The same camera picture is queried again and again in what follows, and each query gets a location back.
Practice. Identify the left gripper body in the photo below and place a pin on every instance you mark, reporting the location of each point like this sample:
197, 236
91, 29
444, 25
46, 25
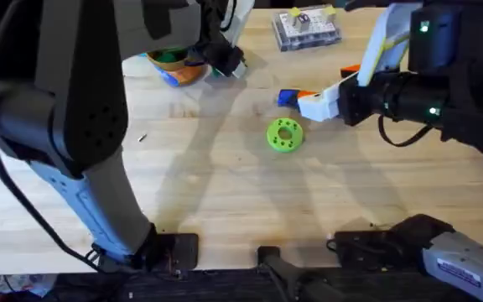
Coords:
212, 21

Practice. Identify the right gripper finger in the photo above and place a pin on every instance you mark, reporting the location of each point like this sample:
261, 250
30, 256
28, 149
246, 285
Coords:
349, 70
323, 105

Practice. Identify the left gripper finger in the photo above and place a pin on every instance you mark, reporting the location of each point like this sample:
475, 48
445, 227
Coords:
241, 17

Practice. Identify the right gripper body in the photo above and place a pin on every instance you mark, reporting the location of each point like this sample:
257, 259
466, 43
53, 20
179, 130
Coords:
375, 96

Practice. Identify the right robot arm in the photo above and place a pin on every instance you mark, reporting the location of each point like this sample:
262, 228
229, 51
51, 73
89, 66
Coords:
468, 260

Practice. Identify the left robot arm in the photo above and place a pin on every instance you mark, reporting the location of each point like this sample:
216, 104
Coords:
78, 105

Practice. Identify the small metal screw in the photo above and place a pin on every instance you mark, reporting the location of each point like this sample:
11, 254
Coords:
142, 137

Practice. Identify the upright flat wrist plate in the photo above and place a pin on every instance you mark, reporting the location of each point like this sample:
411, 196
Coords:
386, 42

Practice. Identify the tub with toys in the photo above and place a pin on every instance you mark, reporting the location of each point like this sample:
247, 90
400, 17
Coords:
180, 69

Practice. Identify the clear box of small parts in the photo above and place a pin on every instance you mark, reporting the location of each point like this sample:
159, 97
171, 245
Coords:
306, 29

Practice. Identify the green disc with holes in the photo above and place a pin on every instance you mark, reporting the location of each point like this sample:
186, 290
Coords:
276, 142

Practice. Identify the colourful patterned cloth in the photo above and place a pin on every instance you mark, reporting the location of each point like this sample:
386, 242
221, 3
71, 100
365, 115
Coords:
11, 287

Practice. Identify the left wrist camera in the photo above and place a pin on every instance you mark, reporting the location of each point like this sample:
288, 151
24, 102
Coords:
226, 58

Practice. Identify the black camera stand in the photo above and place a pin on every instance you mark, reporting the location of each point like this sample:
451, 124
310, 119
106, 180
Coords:
283, 272

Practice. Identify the black rail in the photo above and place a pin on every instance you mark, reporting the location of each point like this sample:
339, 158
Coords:
224, 287

